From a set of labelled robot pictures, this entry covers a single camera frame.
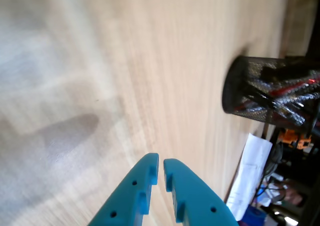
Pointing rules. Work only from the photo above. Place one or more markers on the white paper sheet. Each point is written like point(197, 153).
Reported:
point(250, 176)

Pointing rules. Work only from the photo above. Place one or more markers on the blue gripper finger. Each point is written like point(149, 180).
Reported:
point(200, 206)
point(125, 201)

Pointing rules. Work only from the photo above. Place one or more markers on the black mesh pen holder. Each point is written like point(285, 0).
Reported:
point(235, 86)

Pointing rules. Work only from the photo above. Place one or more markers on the orange black device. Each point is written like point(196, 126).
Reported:
point(295, 138)

